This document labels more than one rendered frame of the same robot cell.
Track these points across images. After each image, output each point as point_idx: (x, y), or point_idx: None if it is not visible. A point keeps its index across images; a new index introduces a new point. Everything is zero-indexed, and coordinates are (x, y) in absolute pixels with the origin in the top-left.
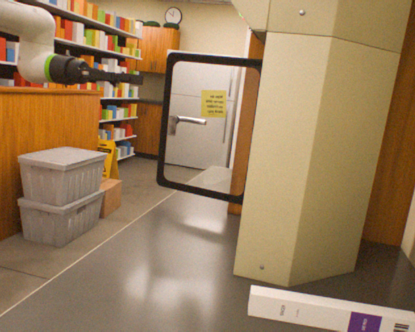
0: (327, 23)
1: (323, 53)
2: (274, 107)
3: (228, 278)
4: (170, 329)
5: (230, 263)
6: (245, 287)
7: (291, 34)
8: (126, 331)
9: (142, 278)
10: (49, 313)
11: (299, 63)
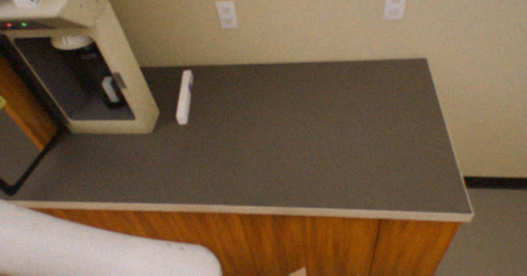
0: None
1: (112, 12)
2: (118, 53)
3: (156, 134)
4: (203, 145)
5: (139, 136)
6: (163, 127)
7: (101, 15)
8: (207, 158)
9: (163, 168)
10: (203, 188)
11: (110, 25)
